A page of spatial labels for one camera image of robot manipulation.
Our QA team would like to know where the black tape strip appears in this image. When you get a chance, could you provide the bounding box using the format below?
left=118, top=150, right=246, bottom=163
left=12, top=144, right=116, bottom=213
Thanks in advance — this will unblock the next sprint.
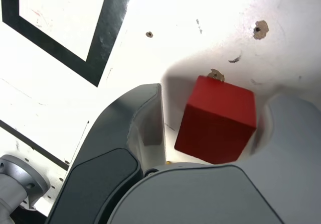
left=0, top=120, right=70, bottom=171

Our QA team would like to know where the black tape square outline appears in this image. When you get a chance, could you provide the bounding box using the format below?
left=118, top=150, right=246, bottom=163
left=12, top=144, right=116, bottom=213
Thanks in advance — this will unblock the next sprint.
left=0, top=0, right=136, bottom=87

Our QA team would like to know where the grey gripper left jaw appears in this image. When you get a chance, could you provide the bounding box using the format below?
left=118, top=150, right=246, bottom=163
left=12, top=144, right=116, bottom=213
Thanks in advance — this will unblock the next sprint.
left=46, top=83, right=167, bottom=224

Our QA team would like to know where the red cube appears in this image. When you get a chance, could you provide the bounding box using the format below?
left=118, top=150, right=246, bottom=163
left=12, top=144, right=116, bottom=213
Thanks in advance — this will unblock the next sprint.
left=174, top=75, right=257, bottom=165

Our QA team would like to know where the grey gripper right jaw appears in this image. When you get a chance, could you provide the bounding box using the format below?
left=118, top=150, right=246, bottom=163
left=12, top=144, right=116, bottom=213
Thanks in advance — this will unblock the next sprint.
left=107, top=94, right=321, bottom=224

